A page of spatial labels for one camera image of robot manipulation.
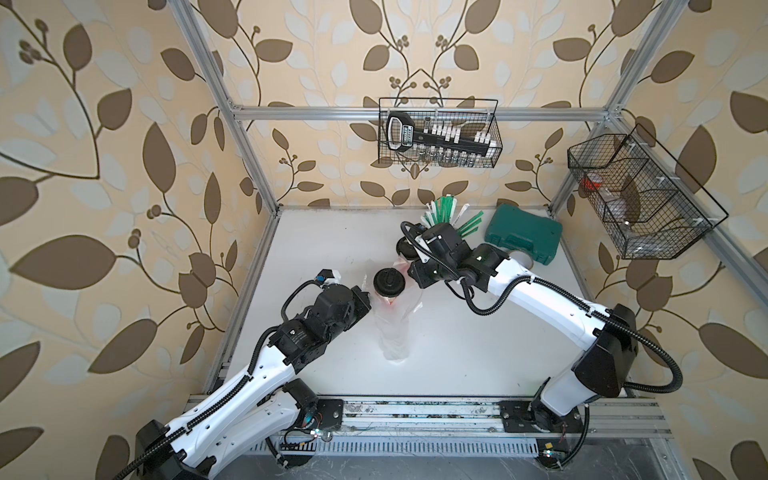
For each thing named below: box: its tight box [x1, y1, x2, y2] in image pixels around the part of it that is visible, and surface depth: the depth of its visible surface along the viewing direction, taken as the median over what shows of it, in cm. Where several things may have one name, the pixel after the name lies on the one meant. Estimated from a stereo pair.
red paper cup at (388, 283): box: [373, 267, 406, 305], surface depth 81 cm
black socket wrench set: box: [387, 112, 499, 161], surface depth 86 cm
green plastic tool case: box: [485, 203, 563, 266], surface depth 109 cm
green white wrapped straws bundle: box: [420, 194, 484, 238], surface depth 98 cm
